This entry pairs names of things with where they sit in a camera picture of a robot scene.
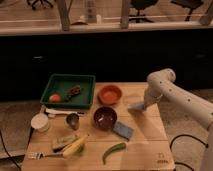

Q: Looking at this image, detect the blue sponge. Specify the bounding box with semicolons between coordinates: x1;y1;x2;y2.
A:
113;122;133;140

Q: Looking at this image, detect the orange tomato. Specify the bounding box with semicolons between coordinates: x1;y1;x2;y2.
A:
49;93;61;103

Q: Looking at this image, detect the white cup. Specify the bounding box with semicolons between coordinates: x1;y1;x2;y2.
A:
31;113;49;132

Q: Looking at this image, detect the black cable on floor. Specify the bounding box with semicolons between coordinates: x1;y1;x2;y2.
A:
169;133;210;171

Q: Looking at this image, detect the yellow corn cob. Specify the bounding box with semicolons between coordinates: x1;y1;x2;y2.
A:
62;134;89;158

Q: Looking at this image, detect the grey towel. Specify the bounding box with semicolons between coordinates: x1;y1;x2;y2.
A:
128;102;144;111

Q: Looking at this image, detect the small metal cup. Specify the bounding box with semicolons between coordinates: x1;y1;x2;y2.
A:
66;113;79;130

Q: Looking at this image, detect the white handled utensil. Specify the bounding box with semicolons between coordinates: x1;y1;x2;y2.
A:
45;108;84;117

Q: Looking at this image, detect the silver fork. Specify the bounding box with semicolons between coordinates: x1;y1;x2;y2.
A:
27;152;63;159

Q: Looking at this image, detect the purple bowl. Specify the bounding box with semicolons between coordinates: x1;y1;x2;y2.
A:
93;106;117;131

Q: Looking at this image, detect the office chair left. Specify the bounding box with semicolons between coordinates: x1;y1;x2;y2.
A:
26;0;53;11

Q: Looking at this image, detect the office chair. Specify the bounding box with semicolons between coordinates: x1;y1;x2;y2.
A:
26;0;53;11
129;0;158;23
171;0;204;21

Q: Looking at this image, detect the orange bowl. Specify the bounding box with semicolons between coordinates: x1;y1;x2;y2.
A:
98;85;122;105

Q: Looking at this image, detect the dark brown food piece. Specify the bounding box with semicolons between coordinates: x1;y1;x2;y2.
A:
64;85;81;102

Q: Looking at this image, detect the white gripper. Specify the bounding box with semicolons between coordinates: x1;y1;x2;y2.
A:
144;86;162;109

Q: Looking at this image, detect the green plastic tray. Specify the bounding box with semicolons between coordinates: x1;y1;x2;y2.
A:
40;74;95;109

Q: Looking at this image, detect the green chili pepper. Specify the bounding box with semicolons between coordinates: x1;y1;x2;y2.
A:
102;143;126;165

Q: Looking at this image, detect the office chair right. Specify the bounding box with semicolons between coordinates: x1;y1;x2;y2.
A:
171;0;204;21

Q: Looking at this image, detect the black cable left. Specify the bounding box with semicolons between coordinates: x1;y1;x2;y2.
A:
0;128;22;171

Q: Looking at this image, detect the grey brown cloth piece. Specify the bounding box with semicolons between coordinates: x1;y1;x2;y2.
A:
52;134;78;152

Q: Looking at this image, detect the office chair middle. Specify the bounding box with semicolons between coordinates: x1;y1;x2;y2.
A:
129;0;158;23

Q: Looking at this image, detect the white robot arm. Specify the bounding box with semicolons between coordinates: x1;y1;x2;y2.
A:
144;68;213;171

